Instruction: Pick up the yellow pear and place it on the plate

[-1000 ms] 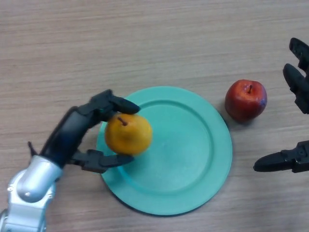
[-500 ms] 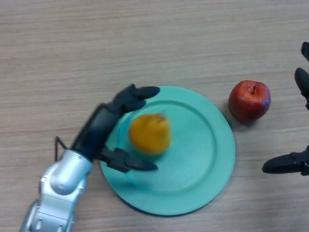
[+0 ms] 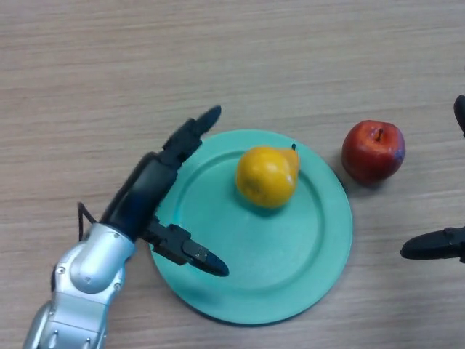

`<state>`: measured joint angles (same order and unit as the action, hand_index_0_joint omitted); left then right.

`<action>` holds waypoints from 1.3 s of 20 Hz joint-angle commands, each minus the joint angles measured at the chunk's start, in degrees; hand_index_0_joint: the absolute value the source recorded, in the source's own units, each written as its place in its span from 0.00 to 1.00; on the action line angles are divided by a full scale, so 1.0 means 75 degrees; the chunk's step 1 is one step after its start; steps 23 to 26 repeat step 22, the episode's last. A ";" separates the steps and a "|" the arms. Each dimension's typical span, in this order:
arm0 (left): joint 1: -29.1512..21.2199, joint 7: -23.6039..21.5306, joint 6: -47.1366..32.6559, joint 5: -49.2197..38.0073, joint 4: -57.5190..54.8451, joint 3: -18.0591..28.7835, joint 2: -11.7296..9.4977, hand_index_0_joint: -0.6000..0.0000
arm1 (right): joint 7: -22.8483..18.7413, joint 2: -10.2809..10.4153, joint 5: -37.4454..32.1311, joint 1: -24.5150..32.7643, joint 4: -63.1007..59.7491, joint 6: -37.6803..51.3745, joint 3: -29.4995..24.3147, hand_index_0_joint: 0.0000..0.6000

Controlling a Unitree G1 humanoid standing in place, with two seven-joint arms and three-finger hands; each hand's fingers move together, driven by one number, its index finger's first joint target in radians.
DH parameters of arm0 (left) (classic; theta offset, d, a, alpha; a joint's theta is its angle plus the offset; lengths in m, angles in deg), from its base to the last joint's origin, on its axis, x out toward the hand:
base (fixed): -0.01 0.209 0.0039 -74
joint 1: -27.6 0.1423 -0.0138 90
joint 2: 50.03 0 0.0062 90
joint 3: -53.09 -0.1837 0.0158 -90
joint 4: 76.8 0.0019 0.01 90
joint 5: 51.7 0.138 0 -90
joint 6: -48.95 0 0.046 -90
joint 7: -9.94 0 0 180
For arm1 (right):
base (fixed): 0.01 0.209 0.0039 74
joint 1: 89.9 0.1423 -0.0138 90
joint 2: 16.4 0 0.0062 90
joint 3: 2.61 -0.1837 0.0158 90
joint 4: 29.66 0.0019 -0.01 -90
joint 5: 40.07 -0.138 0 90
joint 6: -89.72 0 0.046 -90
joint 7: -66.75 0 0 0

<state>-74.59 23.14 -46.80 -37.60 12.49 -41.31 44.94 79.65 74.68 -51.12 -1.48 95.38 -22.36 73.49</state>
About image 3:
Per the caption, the yellow pear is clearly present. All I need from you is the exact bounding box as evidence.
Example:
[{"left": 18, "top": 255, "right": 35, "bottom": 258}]
[{"left": 235, "top": 144, "right": 302, "bottom": 209}]

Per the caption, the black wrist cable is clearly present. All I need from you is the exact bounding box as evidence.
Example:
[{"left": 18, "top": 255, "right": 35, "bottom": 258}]
[{"left": 77, "top": 202, "right": 98, "bottom": 243}]

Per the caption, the green round plate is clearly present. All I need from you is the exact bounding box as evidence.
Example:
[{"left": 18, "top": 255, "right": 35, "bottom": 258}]
[{"left": 148, "top": 129, "right": 354, "bottom": 325}]

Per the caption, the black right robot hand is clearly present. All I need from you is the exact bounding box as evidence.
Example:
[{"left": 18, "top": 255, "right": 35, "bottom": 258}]
[{"left": 400, "top": 95, "right": 465, "bottom": 264}]

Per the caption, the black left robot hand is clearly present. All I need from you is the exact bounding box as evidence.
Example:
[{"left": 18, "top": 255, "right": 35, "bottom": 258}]
[{"left": 98, "top": 105, "right": 230, "bottom": 278}]

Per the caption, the red apple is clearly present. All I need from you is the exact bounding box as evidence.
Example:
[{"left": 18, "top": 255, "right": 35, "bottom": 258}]
[{"left": 341, "top": 120, "right": 406, "bottom": 184}]

